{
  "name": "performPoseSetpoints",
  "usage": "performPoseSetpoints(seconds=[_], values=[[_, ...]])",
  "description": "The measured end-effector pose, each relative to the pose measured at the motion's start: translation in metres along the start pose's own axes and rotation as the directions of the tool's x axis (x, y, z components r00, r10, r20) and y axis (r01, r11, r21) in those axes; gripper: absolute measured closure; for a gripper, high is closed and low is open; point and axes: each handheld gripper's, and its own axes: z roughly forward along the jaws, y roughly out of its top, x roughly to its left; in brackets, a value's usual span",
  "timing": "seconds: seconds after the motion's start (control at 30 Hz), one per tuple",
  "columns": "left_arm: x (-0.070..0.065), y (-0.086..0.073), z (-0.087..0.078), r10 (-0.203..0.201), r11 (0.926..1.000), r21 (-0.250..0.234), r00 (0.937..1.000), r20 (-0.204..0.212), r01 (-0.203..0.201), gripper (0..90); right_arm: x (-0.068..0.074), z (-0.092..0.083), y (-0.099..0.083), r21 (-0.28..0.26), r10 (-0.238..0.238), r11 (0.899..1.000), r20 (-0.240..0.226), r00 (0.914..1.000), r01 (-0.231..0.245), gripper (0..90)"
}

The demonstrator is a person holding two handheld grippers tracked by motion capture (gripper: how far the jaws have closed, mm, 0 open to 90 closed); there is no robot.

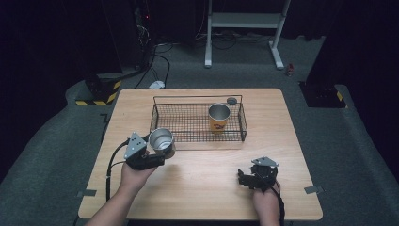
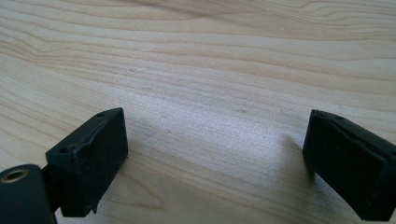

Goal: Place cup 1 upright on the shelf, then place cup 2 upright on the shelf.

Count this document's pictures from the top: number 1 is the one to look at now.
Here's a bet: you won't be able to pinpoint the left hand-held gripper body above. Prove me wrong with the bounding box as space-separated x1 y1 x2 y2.
123 131 166 171

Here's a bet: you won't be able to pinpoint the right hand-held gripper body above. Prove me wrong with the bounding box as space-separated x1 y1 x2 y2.
248 155 280 194

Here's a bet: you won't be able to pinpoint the silver metal cup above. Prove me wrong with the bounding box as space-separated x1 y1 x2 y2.
148 127 176 160

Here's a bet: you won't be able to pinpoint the black wire basket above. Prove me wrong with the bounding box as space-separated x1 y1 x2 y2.
149 94 248 144

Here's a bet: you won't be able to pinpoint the orange paper cup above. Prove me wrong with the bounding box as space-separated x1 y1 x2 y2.
207 103 231 135

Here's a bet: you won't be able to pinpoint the person's left hand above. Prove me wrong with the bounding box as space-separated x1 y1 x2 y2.
118 162 158 198

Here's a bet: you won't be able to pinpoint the person's right hand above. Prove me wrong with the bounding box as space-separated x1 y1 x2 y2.
251 182 282 220

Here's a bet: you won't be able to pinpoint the grey tape piece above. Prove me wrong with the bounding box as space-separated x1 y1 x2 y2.
303 185 325 195
76 189 98 198

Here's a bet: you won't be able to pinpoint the black yellow striped stand base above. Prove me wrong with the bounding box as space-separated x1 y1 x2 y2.
298 80 349 109
74 73 122 107

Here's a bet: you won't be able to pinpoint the dark equipment rack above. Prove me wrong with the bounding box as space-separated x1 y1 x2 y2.
102 0 158 72

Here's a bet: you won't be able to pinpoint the white metal stand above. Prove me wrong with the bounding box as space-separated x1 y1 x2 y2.
204 0 292 71

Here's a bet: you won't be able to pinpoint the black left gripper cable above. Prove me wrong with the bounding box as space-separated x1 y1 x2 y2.
104 139 130 202

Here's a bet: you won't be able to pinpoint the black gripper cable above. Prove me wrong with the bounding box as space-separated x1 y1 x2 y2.
104 139 130 202
268 180 286 226

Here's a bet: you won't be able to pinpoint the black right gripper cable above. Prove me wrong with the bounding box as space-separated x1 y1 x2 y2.
268 180 286 226

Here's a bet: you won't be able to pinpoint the black floor cables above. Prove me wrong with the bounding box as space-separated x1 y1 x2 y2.
134 32 239 89

